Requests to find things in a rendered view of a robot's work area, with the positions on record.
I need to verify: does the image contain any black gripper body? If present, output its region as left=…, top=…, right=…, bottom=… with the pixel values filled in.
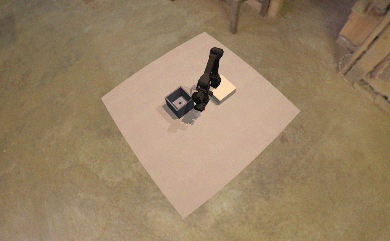
left=194, top=90, right=213, bottom=112

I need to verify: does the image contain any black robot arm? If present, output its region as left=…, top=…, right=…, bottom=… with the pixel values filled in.
left=192, top=47, right=224, bottom=104

